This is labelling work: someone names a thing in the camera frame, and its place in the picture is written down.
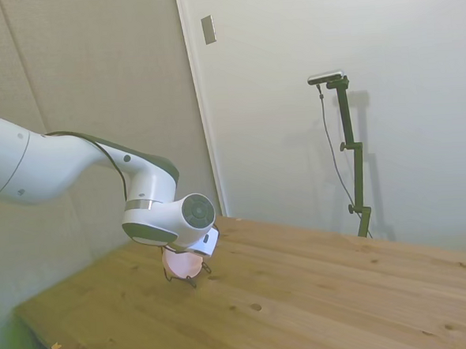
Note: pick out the silver exterior camera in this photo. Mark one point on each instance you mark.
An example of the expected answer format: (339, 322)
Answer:
(326, 76)

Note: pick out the small yellow paper scrap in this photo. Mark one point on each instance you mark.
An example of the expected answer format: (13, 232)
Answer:
(56, 346)

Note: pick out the pink plastic bowl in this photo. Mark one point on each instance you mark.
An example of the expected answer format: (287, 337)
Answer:
(181, 264)

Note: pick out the jointed dark camera mount arm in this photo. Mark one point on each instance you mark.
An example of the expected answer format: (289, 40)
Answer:
(354, 155)

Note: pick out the grey wall plate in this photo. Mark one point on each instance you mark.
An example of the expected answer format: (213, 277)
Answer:
(208, 29)

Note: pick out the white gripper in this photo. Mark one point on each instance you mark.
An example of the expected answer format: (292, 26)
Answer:
(209, 245)

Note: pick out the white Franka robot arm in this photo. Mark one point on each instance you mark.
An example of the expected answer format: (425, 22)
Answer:
(38, 166)

